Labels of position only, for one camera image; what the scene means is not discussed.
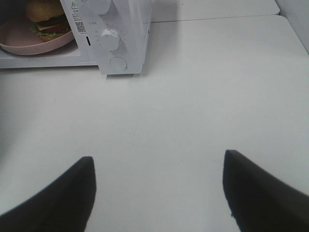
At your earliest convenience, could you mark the burger with lettuce and cheese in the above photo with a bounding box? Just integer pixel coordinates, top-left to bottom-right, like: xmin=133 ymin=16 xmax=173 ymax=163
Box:
xmin=26 ymin=0 xmax=71 ymax=42

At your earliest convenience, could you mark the white microwave oven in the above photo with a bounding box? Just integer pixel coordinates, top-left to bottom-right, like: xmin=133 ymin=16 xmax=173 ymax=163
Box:
xmin=0 ymin=0 xmax=152 ymax=74

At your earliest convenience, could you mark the pink round plate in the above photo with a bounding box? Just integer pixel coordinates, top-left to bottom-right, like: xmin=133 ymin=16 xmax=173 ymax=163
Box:
xmin=0 ymin=14 xmax=74 ymax=56

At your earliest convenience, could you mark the round white door button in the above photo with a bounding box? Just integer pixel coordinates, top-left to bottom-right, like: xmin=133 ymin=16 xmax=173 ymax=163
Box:
xmin=110 ymin=57 xmax=127 ymax=71

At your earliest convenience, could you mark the white microwave knob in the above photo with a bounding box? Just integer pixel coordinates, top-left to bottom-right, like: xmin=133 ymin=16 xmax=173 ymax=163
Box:
xmin=89 ymin=0 xmax=112 ymax=15
xmin=99 ymin=29 xmax=121 ymax=51

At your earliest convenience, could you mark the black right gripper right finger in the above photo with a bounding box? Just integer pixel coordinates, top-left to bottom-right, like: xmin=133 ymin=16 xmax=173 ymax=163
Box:
xmin=223 ymin=150 xmax=309 ymax=232

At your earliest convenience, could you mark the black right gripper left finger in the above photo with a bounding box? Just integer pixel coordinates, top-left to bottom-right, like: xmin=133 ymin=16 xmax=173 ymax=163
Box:
xmin=0 ymin=156 xmax=97 ymax=232

